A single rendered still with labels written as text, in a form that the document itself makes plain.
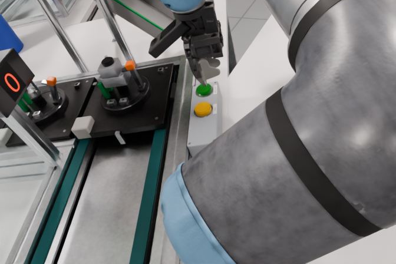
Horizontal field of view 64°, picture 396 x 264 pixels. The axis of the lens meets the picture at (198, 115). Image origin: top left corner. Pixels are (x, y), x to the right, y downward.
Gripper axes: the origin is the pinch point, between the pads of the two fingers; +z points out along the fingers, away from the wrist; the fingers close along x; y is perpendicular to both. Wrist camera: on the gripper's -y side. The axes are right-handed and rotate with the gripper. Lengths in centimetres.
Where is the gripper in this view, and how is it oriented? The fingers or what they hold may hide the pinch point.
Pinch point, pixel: (201, 81)
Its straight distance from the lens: 79.7
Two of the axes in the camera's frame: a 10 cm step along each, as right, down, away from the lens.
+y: 9.7, -1.3, -2.1
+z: 2.4, 6.8, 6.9
